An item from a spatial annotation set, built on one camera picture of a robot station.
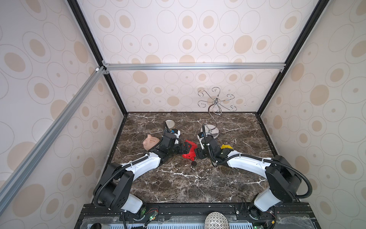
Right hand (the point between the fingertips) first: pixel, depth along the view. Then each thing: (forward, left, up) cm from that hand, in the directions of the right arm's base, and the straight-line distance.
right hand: (204, 146), depth 90 cm
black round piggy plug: (-7, +7, -9) cm, 13 cm away
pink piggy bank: (0, +34, +3) cm, 35 cm away
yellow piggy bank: (+1, -14, 0) cm, 14 cm away
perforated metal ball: (-38, -6, -8) cm, 39 cm away
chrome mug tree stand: (+16, -7, +22) cm, 29 cm away
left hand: (-2, +9, +4) cm, 10 cm away
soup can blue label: (+16, +24, +3) cm, 29 cm away
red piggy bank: (-6, +8, +1) cm, 10 cm away
